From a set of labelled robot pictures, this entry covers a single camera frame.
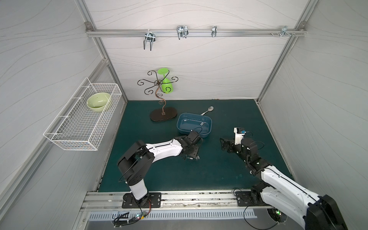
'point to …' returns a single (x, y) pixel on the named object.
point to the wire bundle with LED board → (124, 219)
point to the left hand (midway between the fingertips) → (195, 151)
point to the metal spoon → (210, 109)
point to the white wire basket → (84, 122)
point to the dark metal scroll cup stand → (160, 116)
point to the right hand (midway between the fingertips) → (228, 137)
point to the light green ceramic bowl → (96, 102)
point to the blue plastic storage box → (192, 124)
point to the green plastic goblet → (167, 85)
